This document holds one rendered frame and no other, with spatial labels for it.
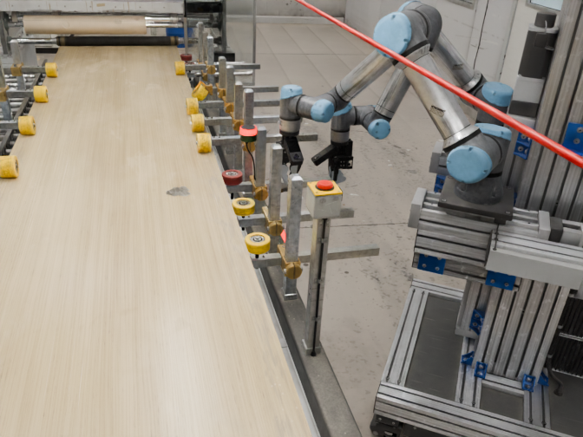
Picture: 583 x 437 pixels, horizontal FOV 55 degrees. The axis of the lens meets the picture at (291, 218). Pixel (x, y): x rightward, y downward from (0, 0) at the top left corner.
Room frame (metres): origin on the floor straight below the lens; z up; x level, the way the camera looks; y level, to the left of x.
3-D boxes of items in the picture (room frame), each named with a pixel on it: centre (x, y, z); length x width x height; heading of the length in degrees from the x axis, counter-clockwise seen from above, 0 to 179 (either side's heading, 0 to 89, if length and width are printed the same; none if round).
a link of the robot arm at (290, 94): (1.89, 0.02, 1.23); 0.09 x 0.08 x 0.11; 57
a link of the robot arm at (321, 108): (1.85, -0.07, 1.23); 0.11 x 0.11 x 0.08; 57
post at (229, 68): (2.70, 0.34, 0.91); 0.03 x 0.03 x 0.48; 16
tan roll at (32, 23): (4.10, 1.30, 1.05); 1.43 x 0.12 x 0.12; 106
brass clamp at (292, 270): (1.52, 0.00, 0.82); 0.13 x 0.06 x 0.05; 16
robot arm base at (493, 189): (1.64, -0.59, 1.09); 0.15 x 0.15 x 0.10
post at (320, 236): (1.25, -0.08, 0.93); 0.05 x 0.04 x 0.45; 16
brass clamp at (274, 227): (1.76, 0.07, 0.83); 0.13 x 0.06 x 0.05; 16
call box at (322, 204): (1.25, -0.08, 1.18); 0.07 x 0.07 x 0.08; 16
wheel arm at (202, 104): (2.76, 0.29, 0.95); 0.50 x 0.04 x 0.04; 106
